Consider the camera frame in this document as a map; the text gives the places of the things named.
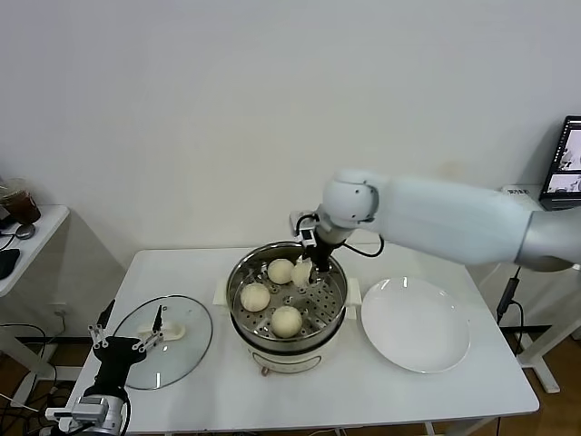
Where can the white steamed baozi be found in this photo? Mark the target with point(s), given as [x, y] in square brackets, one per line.
[255, 298]
[299, 274]
[280, 271]
[286, 321]

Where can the dark grey open laptop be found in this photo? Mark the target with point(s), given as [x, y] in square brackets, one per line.
[567, 159]

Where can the white side desk with cup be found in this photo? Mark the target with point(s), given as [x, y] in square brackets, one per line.
[45, 227]

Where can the black computer mouse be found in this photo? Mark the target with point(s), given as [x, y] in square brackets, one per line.
[9, 263]

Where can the plastic cup of iced coffee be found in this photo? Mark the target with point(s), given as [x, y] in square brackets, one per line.
[22, 206]

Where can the round grey disc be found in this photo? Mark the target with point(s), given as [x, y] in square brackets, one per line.
[26, 232]

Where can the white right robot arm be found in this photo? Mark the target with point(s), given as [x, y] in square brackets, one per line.
[436, 218]

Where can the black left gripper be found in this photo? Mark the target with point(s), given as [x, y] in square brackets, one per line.
[117, 359]

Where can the perforated steel steamer basket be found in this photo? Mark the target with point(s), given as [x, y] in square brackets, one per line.
[324, 311]

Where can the cream electric cooker pot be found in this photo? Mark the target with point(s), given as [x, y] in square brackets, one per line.
[290, 363]

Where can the white side desk with laptop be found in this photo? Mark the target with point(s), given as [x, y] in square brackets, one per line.
[542, 359]

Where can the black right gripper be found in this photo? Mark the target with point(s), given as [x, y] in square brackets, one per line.
[323, 254]

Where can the white wall socket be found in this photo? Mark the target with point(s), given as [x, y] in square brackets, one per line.
[60, 311]

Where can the white printed label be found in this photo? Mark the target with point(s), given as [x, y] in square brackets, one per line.
[518, 191]

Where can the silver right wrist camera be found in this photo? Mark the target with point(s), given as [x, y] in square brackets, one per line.
[305, 229]

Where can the white round plate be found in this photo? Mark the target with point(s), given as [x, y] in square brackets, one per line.
[413, 324]

